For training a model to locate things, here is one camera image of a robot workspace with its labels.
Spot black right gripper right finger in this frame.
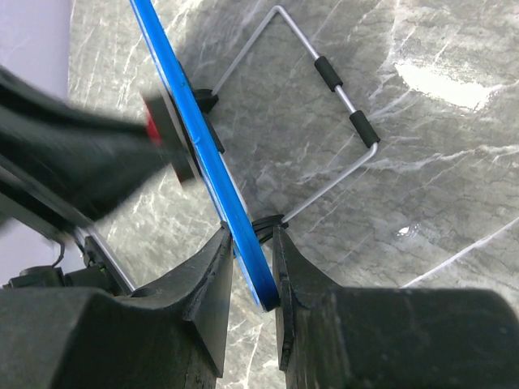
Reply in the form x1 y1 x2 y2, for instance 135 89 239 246
272 227 518 388

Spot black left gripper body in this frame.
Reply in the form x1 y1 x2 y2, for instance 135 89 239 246
1 68 178 239

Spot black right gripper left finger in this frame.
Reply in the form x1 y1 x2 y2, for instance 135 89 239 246
1 228 233 388

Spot blue framed whiteboard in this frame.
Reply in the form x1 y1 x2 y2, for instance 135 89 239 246
131 1 279 312

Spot black whiteboard stand foot right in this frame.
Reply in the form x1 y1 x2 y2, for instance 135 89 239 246
252 214 289 245

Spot black whiteboard stand foot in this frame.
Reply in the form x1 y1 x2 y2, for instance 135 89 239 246
193 88 219 114
252 214 289 245

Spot black whiteboard stand foot left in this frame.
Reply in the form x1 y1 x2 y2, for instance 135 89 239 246
193 88 219 114

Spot black foam sleeve lower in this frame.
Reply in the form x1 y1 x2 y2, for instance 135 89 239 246
350 110 380 148

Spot black foam sleeve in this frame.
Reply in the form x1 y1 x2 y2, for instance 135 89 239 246
350 110 380 148
314 56 343 92

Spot black foam sleeve upper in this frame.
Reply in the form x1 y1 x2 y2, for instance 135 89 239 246
314 56 343 92

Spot aluminium mounting rail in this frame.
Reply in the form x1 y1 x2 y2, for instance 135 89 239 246
75 229 137 296

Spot silver wire whiteboard stand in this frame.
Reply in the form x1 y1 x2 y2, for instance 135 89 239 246
214 5 378 223

